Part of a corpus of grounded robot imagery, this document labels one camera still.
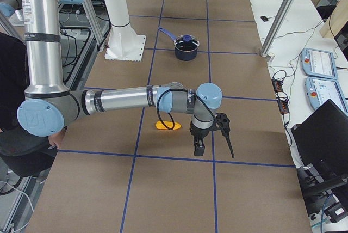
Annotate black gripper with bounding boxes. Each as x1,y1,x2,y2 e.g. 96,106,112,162
190,120,212,156

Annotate glass lid with blue knob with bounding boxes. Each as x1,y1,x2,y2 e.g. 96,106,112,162
174,34,200,51

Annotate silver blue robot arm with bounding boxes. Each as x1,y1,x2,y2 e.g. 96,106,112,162
17,0,229,156

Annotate yellow corn cob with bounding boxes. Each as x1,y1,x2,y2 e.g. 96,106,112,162
155,121,182,130

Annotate dark blue saucepan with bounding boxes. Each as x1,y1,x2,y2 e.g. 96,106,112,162
158,27,200,61

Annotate orange black power strip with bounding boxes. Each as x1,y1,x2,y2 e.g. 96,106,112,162
271,78,290,115

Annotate black laptop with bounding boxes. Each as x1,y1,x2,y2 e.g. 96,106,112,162
290,99,348,173

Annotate lower teach pendant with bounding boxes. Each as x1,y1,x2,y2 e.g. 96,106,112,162
304,77,347,114

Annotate teach pendant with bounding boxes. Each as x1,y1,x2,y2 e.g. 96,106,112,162
304,77,347,114
301,48,338,80

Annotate small black puck device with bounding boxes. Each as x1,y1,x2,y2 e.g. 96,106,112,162
260,16,269,22

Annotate upper teach pendant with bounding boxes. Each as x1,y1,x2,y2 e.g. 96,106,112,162
301,48,338,80

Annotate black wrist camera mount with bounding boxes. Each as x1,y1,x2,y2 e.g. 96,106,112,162
210,113,231,137

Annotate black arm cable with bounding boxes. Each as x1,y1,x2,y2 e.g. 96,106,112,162
156,88,235,159

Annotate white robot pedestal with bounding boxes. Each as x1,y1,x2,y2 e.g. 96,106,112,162
104,0,146,62

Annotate aluminium frame post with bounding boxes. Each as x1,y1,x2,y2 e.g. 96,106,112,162
260,0,294,57

